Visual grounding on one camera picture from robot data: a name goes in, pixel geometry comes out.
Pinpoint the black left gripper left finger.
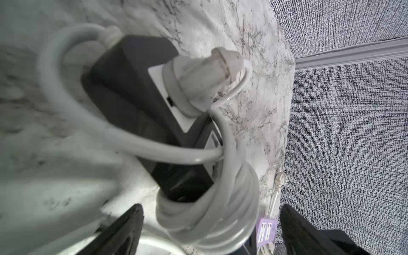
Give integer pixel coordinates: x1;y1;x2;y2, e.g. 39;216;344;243
78;204;144;255

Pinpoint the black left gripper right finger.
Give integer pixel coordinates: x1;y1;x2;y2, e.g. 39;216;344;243
279;204;345;255

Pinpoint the purple power strip white cord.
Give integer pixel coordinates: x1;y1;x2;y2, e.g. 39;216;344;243
254;171;289;255

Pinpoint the black and white power strip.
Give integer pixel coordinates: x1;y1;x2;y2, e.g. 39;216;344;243
37;23;259;255

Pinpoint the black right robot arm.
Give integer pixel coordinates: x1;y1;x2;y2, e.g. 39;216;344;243
322;229;370;255

